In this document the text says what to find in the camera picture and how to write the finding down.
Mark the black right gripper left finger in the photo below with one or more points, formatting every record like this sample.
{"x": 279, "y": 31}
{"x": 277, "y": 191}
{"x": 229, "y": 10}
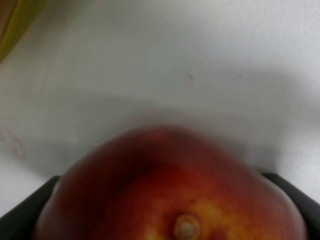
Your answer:
{"x": 18, "y": 223}

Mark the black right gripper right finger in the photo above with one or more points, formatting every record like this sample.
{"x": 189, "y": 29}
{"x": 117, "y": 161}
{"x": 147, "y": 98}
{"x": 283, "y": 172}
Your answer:
{"x": 309, "y": 208}

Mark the red apple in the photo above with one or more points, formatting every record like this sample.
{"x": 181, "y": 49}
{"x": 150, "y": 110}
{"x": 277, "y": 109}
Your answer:
{"x": 166, "y": 183}

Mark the yellow corn cob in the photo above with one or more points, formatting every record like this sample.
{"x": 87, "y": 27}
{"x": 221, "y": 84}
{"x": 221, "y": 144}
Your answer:
{"x": 16, "y": 17}

